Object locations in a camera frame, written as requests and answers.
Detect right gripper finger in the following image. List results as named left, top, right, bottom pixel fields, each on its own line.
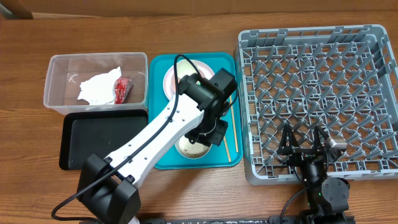
left=280, top=124, right=299, bottom=149
left=313, top=125, right=330, bottom=149

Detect red snack wrapper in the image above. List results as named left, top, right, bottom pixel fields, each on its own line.
left=114, top=77, right=134, bottom=104

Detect white napkin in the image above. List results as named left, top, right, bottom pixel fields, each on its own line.
left=77, top=67, right=121, bottom=105

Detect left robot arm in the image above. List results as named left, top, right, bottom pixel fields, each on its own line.
left=78, top=68, right=237, bottom=223

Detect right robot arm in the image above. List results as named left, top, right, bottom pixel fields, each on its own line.
left=277, top=124, right=355, bottom=223

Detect grey dishwasher rack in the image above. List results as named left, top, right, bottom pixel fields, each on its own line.
left=235, top=24, right=397, bottom=185

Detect left wooden chopstick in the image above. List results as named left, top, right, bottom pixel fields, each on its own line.
left=223, top=136, right=231, bottom=162

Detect teal serving tray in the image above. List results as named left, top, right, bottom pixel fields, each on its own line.
left=148, top=52, right=243, bottom=170

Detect pink round plate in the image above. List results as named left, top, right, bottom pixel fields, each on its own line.
left=163, top=60, right=215, bottom=100

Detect pink cup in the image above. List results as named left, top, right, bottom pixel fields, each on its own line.
left=177, top=59, right=198, bottom=80

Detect black plastic tray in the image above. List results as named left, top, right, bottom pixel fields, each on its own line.
left=59, top=110, right=148, bottom=170

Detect clear plastic bin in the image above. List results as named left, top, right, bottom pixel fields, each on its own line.
left=43, top=52, right=148, bottom=114

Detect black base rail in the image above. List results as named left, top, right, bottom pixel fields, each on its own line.
left=139, top=215, right=356, bottom=224

